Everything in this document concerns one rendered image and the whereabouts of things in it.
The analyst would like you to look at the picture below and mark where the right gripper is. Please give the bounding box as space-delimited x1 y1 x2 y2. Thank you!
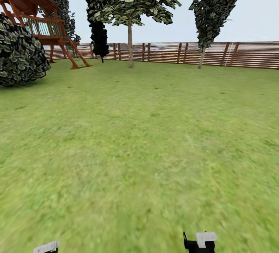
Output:
183 232 215 253

